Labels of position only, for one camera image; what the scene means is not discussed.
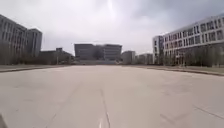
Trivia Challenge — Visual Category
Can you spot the grey tall building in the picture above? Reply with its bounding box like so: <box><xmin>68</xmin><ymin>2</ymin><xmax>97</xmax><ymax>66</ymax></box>
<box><xmin>0</xmin><ymin>13</ymin><xmax>44</xmax><ymax>65</ymax></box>

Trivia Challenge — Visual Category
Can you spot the small pale building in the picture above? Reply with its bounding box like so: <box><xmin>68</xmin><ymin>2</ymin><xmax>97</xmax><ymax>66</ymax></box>
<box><xmin>120</xmin><ymin>50</ymin><xmax>137</xmax><ymax>65</ymax></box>

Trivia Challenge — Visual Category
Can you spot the dark wide building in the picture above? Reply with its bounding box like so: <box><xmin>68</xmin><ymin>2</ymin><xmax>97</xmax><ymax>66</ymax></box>
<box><xmin>73</xmin><ymin>43</ymin><xmax>123</xmax><ymax>62</ymax></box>

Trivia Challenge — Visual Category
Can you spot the row of trees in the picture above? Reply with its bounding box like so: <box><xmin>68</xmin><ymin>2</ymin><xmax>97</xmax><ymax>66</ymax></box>
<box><xmin>159</xmin><ymin>44</ymin><xmax>224</xmax><ymax>68</ymax></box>
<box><xmin>0</xmin><ymin>43</ymin><xmax>42</xmax><ymax>66</ymax></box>

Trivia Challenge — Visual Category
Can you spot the dark stone kerb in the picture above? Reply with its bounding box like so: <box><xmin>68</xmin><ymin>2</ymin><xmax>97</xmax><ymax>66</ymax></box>
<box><xmin>0</xmin><ymin>65</ymin><xmax>69</xmax><ymax>74</ymax></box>
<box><xmin>133</xmin><ymin>65</ymin><xmax>224</xmax><ymax>77</ymax></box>

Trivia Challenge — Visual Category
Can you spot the white building with window rows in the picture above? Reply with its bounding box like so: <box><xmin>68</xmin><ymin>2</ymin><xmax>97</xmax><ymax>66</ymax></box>
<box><xmin>152</xmin><ymin>13</ymin><xmax>224</xmax><ymax>67</ymax></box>

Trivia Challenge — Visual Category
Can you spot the pale stone slab plaza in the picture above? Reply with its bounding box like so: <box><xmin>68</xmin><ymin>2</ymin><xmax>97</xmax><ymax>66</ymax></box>
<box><xmin>0</xmin><ymin>64</ymin><xmax>224</xmax><ymax>128</ymax></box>

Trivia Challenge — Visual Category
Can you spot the low dark building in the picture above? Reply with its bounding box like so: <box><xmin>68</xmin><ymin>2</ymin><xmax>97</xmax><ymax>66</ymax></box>
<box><xmin>38</xmin><ymin>47</ymin><xmax>75</xmax><ymax>65</ymax></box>

